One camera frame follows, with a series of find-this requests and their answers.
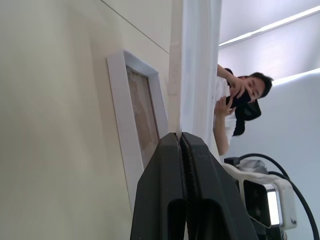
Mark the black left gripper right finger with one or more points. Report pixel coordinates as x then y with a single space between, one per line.
212 195

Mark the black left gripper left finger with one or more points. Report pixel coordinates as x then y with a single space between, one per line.
157 190

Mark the black handheld phone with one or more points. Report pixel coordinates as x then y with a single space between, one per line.
232 101

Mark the person's left hand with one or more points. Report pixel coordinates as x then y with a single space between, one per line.
223 107

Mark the person's right hand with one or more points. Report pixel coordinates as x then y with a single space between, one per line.
237 86

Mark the white framed picture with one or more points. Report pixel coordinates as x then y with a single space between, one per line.
117 100

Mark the person in white shirt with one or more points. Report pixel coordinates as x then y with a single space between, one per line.
253 87

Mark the long white light strip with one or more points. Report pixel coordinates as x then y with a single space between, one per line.
270 25

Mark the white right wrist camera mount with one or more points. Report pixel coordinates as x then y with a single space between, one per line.
287 200

